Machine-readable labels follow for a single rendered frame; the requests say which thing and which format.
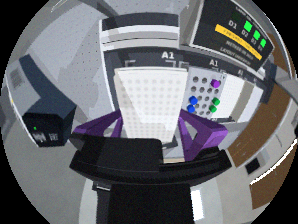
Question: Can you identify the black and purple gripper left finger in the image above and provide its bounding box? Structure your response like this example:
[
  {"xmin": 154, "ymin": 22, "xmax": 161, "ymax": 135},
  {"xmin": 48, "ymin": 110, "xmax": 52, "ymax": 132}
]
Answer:
[{"xmin": 73, "ymin": 109, "xmax": 123, "ymax": 137}]

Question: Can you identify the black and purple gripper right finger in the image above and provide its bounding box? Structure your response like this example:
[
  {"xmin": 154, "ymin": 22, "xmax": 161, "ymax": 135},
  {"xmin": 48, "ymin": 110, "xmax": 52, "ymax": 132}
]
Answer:
[{"xmin": 177, "ymin": 108, "xmax": 228, "ymax": 161}]

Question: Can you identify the white well plate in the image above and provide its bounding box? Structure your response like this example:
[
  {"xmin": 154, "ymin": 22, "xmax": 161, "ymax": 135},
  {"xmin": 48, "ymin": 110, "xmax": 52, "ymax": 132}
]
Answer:
[
  {"xmin": 114, "ymin": 66, "xmax": 188, "ymax": 142},
  {"xmin": 211, "ymin": 72, "xmax": 244, "ymax": 118}
]

